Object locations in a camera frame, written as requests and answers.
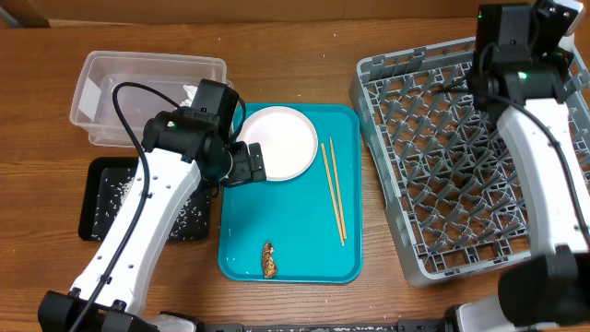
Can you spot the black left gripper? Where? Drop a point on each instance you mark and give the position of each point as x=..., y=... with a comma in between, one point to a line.
x=246, y=169

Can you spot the white napkin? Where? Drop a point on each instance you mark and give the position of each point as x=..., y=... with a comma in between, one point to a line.
x=190, y=95

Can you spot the brown food scrap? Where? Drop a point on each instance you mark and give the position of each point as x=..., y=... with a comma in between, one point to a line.
x=269, y=265

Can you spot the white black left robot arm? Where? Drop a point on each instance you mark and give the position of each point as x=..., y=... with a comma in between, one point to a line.
x=180, y=153

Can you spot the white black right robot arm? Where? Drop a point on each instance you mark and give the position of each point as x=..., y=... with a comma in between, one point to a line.
x=552, y=287

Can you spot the white round plate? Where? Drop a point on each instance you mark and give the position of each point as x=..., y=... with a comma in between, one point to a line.
x=287, y=138

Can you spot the left wooden chopstick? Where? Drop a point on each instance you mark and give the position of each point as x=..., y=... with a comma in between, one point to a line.
x=332, y=194

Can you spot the teal plastic tray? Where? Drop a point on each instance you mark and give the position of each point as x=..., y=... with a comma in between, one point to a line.
x=297, y=215

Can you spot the clear plastic bin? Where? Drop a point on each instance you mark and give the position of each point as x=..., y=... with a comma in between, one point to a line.
x=92, y=108

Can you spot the spilled rice pile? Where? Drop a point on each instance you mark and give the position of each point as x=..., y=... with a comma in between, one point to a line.
x=191, y=224

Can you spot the black plastic tray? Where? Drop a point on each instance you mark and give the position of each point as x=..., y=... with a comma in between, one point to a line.
x=95, y=170

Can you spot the grey plastic dish rack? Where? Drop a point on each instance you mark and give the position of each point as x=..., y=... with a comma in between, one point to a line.
x=452, y=196

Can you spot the black rail at table edge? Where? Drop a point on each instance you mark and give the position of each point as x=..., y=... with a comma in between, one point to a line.
x=402, y=325

